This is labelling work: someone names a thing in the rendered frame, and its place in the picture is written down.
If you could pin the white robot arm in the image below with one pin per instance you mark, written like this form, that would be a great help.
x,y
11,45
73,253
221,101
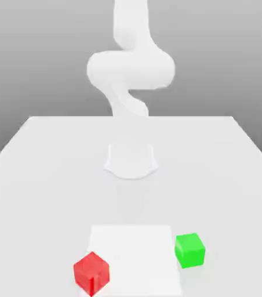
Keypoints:
x,y
131,69

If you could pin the small green cube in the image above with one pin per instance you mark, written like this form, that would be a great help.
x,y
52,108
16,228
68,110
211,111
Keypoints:
x,y
189,250

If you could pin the small red cube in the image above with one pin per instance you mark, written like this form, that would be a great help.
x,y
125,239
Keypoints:
x,y
91,271

